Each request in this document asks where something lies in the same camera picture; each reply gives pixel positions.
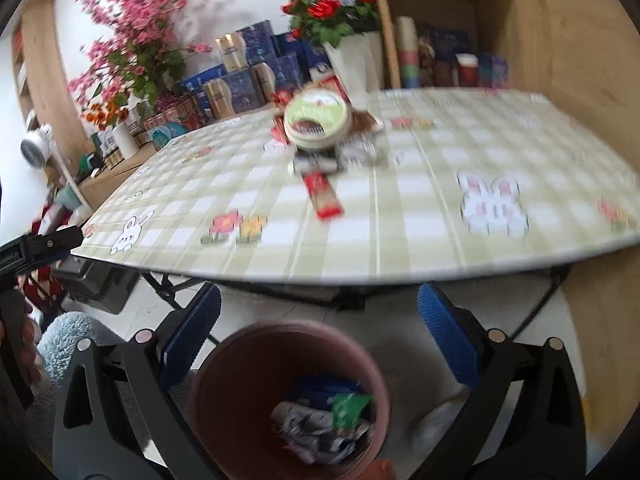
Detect silver foil bag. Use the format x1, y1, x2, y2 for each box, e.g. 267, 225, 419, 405
270, 402, 372, 466

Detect red cigarette box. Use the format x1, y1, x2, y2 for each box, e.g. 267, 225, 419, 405
303, 172, 343, 220

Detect round green lidded container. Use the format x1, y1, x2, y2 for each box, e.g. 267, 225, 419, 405
283, 89, 352, 151

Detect brown round trash bin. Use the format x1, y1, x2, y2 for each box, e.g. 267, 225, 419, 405
189, 320, 392, 479

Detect left hand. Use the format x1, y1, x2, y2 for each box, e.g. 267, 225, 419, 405
1, 278, 46, 396

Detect orange flower bunch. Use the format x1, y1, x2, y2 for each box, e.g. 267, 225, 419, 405
81, 102, 129, 131

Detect pink blossom plant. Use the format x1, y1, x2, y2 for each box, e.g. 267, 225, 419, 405
67, 0, 213, 118

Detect checked bunny tablecloth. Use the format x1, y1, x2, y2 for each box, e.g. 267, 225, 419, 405
77, 89, 639, 285

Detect blue gold gift box lower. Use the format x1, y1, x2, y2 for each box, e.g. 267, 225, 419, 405
203, 68, 265, 119

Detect blue gold gift box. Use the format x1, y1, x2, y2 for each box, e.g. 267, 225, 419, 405
216, 20, 278, 73
203, 68, 265, 119

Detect white flower vase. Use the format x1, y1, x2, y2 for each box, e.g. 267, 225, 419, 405
323, 32, 384, 98

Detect red cup white lid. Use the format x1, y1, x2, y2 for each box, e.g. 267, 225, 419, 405
456, 53, 478, 88

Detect red rose bouquet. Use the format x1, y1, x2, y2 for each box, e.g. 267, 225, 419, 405
281, 0, 380, 48

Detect stacked coloured paper cups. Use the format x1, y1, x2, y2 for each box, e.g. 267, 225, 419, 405
397, 16, 420, 89

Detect wooden shelf unit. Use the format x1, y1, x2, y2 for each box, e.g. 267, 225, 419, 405
378, 0, 552, 93

